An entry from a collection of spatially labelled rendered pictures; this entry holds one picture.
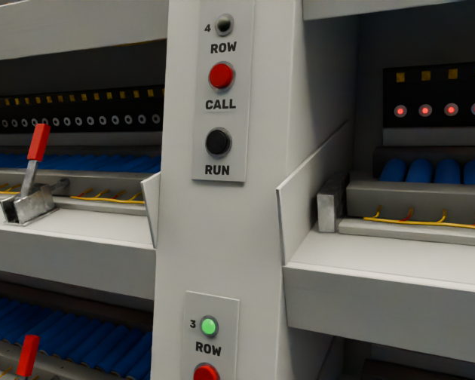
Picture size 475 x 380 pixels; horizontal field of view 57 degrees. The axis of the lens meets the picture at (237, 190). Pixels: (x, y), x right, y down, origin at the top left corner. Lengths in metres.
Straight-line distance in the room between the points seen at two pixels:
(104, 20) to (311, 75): 0.17
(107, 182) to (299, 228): 0.21
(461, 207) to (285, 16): 0.17
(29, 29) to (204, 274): 0.27
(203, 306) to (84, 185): 0.20
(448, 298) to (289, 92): 0.15
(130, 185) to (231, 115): 0.16
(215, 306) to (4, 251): 0.22
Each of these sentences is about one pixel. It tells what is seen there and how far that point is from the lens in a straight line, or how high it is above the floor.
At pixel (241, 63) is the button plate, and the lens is 0.29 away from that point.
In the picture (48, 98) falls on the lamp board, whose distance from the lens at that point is 0.63.
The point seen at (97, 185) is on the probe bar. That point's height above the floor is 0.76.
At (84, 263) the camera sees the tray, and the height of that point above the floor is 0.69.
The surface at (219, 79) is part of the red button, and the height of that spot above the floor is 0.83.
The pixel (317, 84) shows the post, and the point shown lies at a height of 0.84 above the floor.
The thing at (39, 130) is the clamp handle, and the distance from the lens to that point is 0.44.
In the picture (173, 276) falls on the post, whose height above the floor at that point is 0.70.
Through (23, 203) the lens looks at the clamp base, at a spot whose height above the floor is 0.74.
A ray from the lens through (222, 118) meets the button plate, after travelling 0.29.
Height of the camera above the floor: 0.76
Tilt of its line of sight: level
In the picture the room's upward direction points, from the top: 3 degrees clockwise
